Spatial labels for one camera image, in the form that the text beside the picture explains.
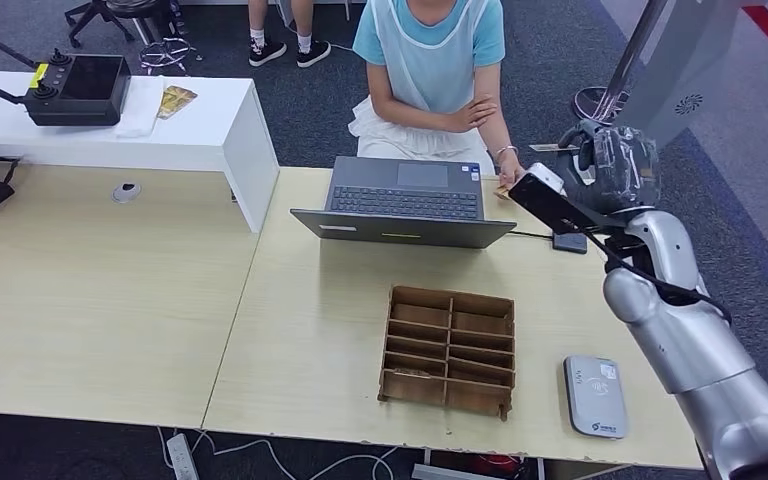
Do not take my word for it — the person's right hand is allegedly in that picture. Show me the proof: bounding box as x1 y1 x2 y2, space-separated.
445 95 500 134

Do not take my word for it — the person's left hand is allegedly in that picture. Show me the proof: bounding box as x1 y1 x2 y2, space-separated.
495 155 528 191

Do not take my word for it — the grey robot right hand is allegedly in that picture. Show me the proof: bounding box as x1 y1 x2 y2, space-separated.
556 119 662 217

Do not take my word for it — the seated person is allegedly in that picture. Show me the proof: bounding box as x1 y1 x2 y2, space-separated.
348 0 529 193

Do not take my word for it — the standing person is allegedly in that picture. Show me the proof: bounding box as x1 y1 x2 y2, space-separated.
247 0 333 70

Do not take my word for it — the grey card reader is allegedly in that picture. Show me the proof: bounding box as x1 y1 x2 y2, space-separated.
562 355 630 441

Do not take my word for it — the small black square box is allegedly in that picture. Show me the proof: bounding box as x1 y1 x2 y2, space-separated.
551 231 589 256

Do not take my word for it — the grey open laptop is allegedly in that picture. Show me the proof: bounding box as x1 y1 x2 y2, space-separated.
289 156 518 251

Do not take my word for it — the grey kiosk stand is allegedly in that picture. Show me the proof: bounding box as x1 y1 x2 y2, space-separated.
614 0 766 152

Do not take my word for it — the wooden compartment tray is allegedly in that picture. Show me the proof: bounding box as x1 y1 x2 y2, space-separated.
377 285 517 422

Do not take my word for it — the white desk riser shelf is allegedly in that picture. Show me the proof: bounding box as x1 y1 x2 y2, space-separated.
0 70 281 235

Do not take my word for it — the red object under desk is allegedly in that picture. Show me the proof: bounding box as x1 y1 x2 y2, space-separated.
473 453 524 480

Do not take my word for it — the yellow printed leaflet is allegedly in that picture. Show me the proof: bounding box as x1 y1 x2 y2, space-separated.
157 85 200 122

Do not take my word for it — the grey box under desk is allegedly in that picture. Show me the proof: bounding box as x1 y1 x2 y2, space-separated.
411 463 491 480

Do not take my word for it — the white folded cloth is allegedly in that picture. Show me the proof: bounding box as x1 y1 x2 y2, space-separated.
115 74 167 140

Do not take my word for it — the black chair base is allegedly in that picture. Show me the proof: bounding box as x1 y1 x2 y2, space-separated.
64 0 160 50

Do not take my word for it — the black remote controller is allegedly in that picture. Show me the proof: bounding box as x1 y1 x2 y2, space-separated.
24 48 134 128

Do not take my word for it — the white power strip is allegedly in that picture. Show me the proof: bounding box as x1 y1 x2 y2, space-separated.
165 433 200 480

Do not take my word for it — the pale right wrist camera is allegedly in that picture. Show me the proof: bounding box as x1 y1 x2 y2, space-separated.
507 162 615 235

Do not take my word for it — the chrome stanchion post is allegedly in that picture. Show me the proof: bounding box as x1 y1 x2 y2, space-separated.
572 0 665 128

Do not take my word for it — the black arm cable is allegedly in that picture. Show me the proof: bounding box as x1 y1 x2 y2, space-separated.
582 228 734 327

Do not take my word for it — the chrome stool foot ring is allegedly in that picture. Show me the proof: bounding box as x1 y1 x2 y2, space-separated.
138 38 200 70

